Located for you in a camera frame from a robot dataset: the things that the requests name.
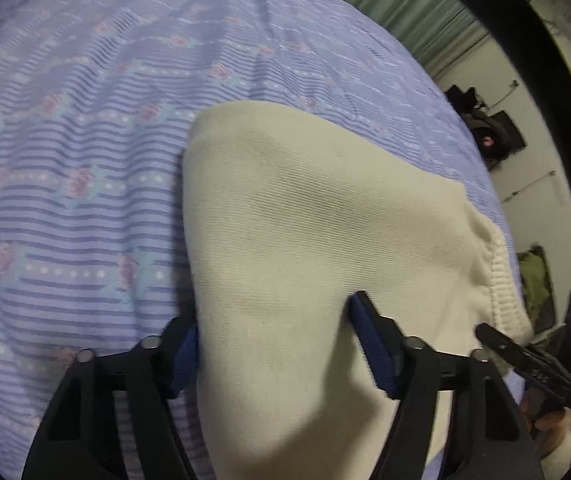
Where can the black bag on floor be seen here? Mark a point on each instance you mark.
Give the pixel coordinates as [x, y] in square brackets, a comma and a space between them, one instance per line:
[490, 130]

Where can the metal wall rail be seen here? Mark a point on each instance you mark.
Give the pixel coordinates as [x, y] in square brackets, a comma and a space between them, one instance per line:
[508, 91]
[530, 183]

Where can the cream pants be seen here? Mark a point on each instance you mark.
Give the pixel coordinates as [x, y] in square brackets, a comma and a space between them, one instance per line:
[315, 210]

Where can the olive green bag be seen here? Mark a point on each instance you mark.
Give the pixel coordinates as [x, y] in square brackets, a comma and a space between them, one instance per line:
[535, 280]

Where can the person's right forearm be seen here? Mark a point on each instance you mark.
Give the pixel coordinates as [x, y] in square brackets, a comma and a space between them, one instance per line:
[560, 455]

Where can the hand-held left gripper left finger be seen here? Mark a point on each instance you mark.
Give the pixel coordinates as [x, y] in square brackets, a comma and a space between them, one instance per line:
[188, 360]

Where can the person's right hand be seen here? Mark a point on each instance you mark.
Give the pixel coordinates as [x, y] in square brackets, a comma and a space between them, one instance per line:
[550, 422]

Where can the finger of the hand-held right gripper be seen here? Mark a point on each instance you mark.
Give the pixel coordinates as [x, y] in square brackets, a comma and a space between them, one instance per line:
[515, 355]

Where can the purple floral bedsheet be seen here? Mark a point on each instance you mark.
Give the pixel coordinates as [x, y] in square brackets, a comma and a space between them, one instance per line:
[90, 110]

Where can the green curtain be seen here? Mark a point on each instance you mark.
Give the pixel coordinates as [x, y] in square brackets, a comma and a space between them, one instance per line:
[415, 10]

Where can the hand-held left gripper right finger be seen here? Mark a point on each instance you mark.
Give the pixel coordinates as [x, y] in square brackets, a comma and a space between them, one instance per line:
[370, 342]

